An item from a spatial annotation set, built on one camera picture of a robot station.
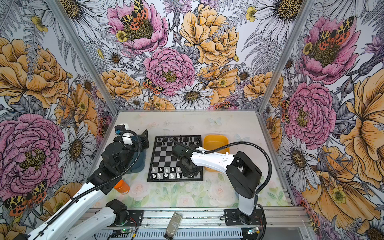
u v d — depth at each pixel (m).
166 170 0.87
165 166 0.89
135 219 0.73
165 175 0.85
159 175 0.85
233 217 0.74
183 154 0.62
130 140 0.62
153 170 0.88
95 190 0.48
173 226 0.69
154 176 0.85
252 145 0.48
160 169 0.87
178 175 0.85
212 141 1.01
